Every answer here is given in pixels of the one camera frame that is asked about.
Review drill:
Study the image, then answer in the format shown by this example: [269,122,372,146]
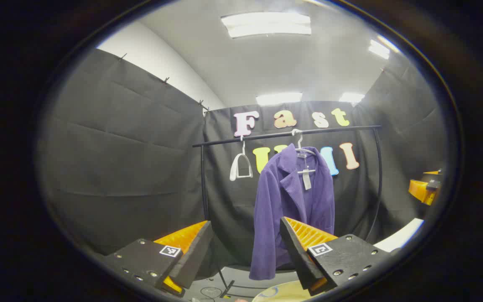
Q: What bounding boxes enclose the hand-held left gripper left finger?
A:
[101,220,215,297]

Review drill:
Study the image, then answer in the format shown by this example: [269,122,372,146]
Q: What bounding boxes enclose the large ceiling light panel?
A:
[221,11,312,39]

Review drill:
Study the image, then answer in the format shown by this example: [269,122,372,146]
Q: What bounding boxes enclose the black backdrop cloth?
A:
[36,48,449,279]

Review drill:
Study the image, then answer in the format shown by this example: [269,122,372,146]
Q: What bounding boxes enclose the white panel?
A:
[374,218,425,253]

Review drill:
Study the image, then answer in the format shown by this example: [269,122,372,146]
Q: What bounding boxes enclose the white clothes hanger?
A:
[229,135,254,182]
[291,128,318,175]

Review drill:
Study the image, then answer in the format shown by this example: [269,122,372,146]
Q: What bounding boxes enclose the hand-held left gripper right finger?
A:
[279,216,392,296]

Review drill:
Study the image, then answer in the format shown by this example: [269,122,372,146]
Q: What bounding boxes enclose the beige laundry hamper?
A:
[252,280,322,302]

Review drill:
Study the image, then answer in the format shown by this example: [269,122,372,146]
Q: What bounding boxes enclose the purple corduroy jacket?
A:
[249,143,336,281]

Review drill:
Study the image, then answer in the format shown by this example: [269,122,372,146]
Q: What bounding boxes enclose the black clothes rack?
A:
[192,125,383,299]

